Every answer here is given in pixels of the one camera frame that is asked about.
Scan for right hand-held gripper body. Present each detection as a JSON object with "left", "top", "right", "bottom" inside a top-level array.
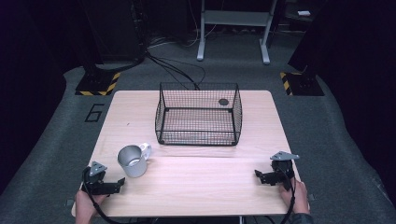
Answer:
[{"left": 264, "top": 150, "right": 301, "bottom": 191}]

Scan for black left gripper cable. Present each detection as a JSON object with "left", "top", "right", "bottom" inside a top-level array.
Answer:
[{"left": 81, "top": 167, "right": 148, "bottom": 224}]

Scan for black wire mesh basket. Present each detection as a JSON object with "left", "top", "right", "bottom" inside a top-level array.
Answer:
[{"left": 154, "top": 81, "right": 243, "bottom": 147}]

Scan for dark curtain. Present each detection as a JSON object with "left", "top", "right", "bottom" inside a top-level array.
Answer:
[
  {"left": 288, "top": 0, "right": 396, "bottom": 206},
  {"left": 0, "top": 0, "right": 94, "bottom": 194}
]

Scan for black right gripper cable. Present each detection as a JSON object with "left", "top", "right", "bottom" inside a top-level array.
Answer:
[{"left": 276, "top": 167, "right": 297, "bottom": 224}]

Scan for white metal stand frame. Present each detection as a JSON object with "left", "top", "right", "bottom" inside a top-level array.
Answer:
[{"left": 196, "top": 0, "right": 278, "bottom": 65}]

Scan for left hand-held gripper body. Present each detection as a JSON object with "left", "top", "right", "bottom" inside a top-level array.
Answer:
[{"left": 81, "top": 161, "right": 117, "bottom": 196}]

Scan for black floor cables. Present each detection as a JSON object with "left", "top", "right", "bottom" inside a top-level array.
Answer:
[{"left": 145, "top": 50, "right": 207, "bottom": 91}]

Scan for dark cabinet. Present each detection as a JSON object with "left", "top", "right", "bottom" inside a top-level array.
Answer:
[{"left": 81, "top": 0, "right": 148, "bottom": 63}]

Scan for person's left hand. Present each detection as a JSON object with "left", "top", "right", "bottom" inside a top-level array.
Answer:
[{"left": 74, "top": 188, "right": 108, "bottom": 222}]

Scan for grey metal cup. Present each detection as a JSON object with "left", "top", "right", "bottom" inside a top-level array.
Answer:
[{"left": 117, "top": 142, "right": 153, "bottom": 179}]

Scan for black yellow striped base plate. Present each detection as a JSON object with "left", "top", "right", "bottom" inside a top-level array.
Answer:
[
  {"left": 279, "top": 71, "right": 325, "bottom": 97},
  {"left": 75, "top": 70, "right": 121, "bottom": 97}
]

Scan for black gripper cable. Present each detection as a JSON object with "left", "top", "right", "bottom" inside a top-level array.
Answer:
[
  {"left": 276, "top": 167, "right": 297, "bottom": 224},
  {"left": 81, "top": 167, "right": 148, "bottom": 224}
]

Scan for person's right hand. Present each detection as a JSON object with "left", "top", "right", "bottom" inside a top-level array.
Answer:
[{"left": 278, "top": 179, "right": 311, "bottom": 216}]

